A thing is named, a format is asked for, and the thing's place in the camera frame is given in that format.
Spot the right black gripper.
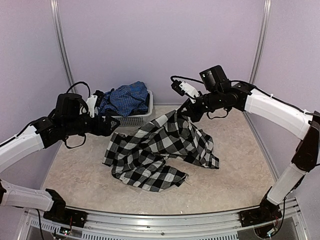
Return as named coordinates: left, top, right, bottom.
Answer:
left=177, top=88, right=224, bottom=122

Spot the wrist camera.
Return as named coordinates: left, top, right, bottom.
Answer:
left=170, top=75, right=200, bottom=104
left=86, top=90, right=104, bottom=118

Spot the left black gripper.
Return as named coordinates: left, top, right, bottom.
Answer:
left=63, top=113, right=120, bottom=136

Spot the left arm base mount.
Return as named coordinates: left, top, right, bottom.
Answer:
left=43, top=188, right=88, bottom=228

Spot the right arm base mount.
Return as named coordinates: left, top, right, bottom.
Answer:
left=239, top=194, right=283, bottom=228

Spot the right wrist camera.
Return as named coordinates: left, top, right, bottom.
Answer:
left=170, top=75, right=200, bottom=104

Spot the left aluminium frame post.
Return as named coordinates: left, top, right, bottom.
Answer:
left=49, top=0, right=75, bottom=87

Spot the aluminium frame post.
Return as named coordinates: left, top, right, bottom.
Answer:
left=249, top=0, right=272, bottom=84
left=49, top=0, right=75, bottom=87

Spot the black white plaid shirt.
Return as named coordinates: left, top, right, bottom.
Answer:
left=104, top=110, right=220, bottom=193

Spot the right aluminium frame post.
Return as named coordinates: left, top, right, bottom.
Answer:
left=249, top=0, right=272, bottom=84

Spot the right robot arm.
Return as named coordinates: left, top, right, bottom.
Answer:
left=170, top=65, right=320, bottom=222

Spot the front aluminium rail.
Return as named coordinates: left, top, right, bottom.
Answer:
left=17, top=198, right=310, bottom=240

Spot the blue checkered shirt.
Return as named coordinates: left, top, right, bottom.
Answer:
left=97, top=81, right=149, bottom=117

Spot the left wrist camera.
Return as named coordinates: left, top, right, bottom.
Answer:
left=86, top=90, right=104, bottom=118

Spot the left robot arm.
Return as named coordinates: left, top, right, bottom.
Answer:
left=0, top=93, right=120, bottom=223

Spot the white plastic basket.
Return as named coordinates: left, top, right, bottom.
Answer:
left=112, top=90, right=156, bottom=127

